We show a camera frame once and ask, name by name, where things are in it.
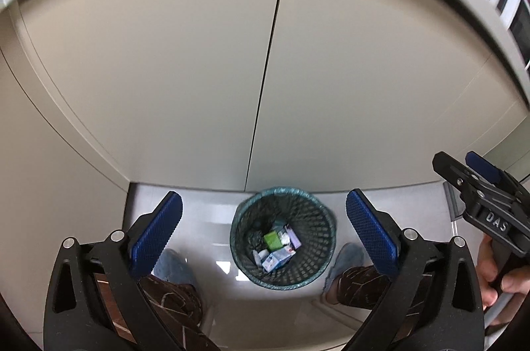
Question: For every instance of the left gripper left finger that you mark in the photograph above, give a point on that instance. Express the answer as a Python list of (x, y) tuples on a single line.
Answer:
[(151, 232)]

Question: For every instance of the left blue shoe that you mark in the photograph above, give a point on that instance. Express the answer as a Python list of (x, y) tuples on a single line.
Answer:
[(172, 268)]

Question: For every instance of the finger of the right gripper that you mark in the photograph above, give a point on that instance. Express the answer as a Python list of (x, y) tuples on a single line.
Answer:
[(458, 175), (488, 171)]

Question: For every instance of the cabinet door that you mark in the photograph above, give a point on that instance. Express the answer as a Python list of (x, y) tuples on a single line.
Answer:
[(168, 90), (363, 93)]

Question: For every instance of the black mesh trash bin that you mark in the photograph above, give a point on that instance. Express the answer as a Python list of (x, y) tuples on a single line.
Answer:
[(282, 238)]

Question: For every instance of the right blue shoe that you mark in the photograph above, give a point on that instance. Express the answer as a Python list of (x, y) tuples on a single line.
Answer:
[(351, 255)]

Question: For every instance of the blue shoe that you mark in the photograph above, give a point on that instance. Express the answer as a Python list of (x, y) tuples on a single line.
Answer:
[(351, 255), (172, 268)]

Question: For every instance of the right cabinet door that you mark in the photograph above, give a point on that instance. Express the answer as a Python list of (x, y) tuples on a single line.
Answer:
[(363, 93)]

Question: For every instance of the left cabinet door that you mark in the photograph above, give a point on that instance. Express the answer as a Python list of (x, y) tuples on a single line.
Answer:
[(168, 90)]

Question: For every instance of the right hand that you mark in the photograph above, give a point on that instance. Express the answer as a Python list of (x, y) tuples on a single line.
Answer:
[(502, 294)]

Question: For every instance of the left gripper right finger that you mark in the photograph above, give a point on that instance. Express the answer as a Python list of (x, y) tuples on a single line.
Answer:
[(377, 231)]

